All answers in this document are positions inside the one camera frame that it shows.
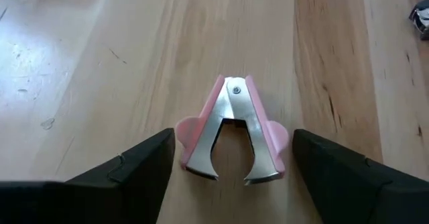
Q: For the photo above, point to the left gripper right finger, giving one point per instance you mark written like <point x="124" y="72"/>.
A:
<point x="352" y="190"/>

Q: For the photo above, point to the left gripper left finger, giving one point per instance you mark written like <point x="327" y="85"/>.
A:
<point x="134" y="190"/>

